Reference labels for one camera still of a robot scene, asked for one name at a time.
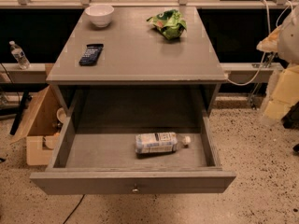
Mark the grey cabinet with counter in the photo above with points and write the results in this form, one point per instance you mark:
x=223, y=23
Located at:
x=139, y=73

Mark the clear water bottle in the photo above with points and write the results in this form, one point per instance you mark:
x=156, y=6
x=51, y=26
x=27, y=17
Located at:
x=19, y=55

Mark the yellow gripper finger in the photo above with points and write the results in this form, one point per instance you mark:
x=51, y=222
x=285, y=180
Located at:
x=270, y=43
x=282, y=93

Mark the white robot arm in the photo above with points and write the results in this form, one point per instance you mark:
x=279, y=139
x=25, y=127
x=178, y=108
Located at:
x=288, y=40

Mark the white ceramic bowl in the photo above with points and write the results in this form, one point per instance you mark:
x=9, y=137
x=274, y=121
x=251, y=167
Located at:
x=100, y=15

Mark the blue label plastic bottle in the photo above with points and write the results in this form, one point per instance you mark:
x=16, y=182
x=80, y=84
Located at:
x=154, y=143

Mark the cardboard box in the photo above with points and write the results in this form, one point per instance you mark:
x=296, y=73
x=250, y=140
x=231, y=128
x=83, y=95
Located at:
x=39, y=127

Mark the grey open top drawer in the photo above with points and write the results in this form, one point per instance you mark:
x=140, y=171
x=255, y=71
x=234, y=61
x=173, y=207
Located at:
x=97, y=156

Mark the green chip bag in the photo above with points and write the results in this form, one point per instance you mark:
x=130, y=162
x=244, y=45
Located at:
x=169, y=24

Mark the white cup in box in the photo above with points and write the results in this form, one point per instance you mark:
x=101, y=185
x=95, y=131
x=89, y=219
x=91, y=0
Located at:
x=61, y=115

